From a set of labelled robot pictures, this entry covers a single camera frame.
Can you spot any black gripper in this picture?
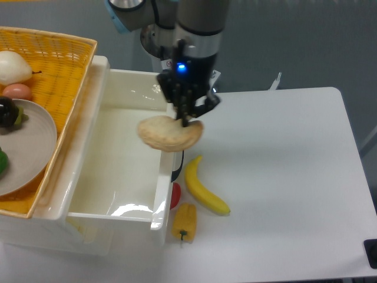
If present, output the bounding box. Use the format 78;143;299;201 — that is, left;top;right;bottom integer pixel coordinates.
157;40;220;127

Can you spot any triangle bread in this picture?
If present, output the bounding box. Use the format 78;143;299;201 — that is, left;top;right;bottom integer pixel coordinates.
137;116;204;152

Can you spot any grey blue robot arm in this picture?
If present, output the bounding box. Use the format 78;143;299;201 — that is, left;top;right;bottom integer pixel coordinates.
105;1;230;127

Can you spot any white upper drawer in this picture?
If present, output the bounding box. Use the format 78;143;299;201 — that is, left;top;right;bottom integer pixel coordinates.
68;70;178;245

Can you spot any white drawer cabinet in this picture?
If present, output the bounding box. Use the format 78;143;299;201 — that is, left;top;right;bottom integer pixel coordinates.
1;55;114;255

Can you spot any red tomato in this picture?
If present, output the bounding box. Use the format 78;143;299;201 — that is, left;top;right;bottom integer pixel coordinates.
170;182;181;210

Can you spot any yellow banana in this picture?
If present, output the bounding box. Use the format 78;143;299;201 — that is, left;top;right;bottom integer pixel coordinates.
184;155;231;216

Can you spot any yellow bell pepper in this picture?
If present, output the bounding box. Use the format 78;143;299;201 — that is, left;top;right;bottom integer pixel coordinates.
171;203;197;242

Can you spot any yellow wicker basket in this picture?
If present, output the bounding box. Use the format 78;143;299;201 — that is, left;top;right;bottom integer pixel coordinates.
1;27;97;219

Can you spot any grey plate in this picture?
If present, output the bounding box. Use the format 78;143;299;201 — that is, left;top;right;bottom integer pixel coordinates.
1;99;57;195

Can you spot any pink egg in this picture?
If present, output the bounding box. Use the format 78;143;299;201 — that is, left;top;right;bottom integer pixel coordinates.
2;84;32;101

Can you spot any dark purple eggplant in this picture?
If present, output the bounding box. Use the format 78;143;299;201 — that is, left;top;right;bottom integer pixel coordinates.
0;96;29;128

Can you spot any white pear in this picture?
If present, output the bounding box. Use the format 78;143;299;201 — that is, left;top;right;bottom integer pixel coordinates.
1;51;42;86

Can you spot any green pepper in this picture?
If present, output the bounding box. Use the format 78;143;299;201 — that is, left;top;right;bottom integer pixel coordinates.
0;150;9;176

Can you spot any black object at table edge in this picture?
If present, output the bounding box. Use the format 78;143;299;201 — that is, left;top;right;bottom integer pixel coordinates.
363;239;377;269

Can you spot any black drawer handle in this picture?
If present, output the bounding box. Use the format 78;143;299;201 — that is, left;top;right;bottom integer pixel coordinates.
171;151;184;182

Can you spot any white table bracket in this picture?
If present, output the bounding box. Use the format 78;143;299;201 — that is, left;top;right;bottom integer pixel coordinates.
269;72;282;91

